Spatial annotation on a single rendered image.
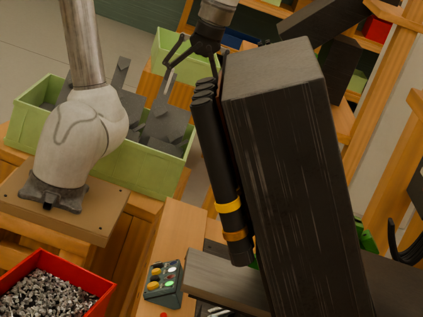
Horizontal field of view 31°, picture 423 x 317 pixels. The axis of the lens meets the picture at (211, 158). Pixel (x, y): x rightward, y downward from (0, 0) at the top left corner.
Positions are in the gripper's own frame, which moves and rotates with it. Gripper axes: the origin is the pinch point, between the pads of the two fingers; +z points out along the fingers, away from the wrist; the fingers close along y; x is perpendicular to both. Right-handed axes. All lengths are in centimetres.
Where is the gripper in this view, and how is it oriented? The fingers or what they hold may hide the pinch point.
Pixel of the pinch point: (187, 93)
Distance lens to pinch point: 201.0
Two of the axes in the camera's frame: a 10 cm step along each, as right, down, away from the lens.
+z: -3.3, 8.8, 3.3
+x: -0.4, 3.4, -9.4
